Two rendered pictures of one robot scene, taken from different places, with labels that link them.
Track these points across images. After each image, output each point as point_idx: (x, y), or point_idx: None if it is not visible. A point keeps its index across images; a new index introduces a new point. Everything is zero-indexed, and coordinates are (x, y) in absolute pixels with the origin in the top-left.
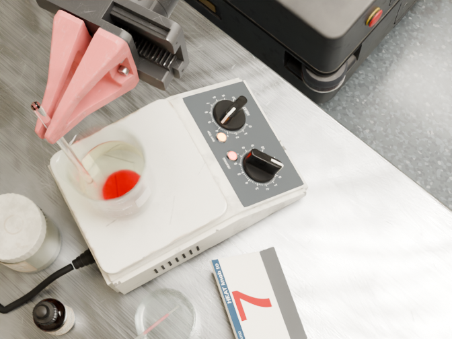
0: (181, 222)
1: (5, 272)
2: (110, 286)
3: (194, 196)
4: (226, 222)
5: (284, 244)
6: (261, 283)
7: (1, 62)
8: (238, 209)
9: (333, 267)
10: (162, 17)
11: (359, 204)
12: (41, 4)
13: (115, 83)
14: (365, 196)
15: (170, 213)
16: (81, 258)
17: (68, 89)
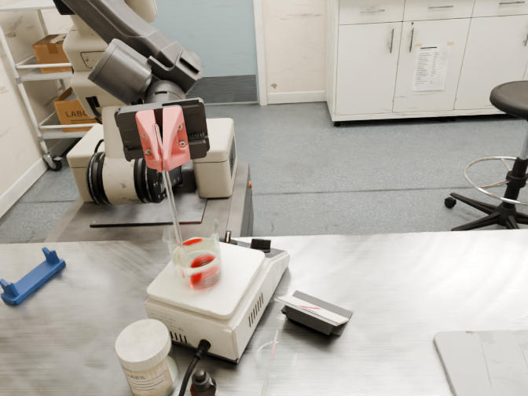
0: (247, 270)
1: None
2: (231, 338)
3: (243, 258)
4: (267, 268)
5: (299, 287)
6: (306, 303)
7: (72, 313)
8: (268, 259)
9: (331, 280)
10: (191, 98)
11: (315, 254)
12: (122, 124)
13: (181, 153)
14: (314, 250)
15: (237, 270)
16: (199, 349)
17: (164, 134)
